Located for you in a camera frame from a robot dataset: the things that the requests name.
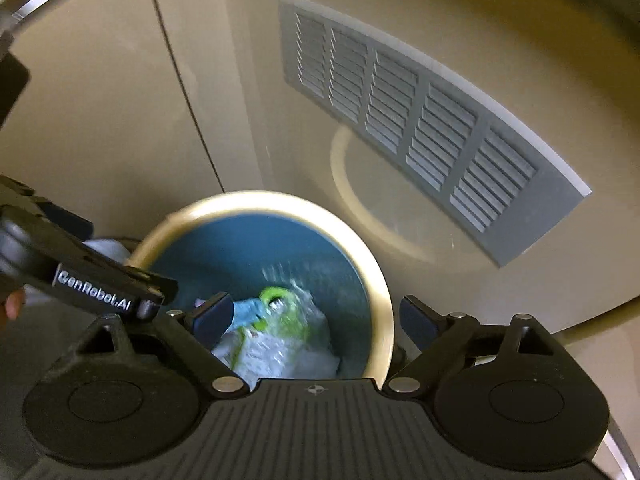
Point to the grey cabinet vent grille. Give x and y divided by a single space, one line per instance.
435 125

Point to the cream blue trash bin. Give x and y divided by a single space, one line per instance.
300 260

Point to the grey white slipper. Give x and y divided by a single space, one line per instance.
107 250

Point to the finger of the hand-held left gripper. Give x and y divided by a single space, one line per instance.
12 85
155 287

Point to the green plastic packet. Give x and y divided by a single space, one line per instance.
272 295

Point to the clear plastic bag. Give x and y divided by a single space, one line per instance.
310 355

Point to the plain beige cabinet door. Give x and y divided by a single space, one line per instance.
100 135

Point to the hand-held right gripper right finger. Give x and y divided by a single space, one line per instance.
415 321

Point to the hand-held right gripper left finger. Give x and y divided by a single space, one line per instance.
215 318

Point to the beige cabinet door with vent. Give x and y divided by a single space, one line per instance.
240 60

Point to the person's left hand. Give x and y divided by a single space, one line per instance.
11 305

